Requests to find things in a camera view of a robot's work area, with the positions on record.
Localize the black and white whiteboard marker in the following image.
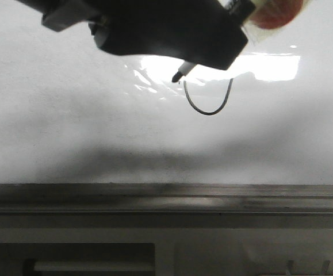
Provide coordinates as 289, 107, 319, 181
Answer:
171, 1, 266, 83

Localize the grey gripper body block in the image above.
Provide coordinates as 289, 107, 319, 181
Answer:
19, 0, 102, 32

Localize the grey aluminium whiteboard tray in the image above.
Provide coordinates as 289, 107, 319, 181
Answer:
0, 183, 333, 213

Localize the red magnet taped to marker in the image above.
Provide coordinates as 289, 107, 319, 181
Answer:
243, 0, 312, 45

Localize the white whiteboard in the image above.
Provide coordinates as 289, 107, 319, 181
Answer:
0, 1, 333, 185

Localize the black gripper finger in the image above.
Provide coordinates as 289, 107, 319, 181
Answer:
89, 1, 248, 70

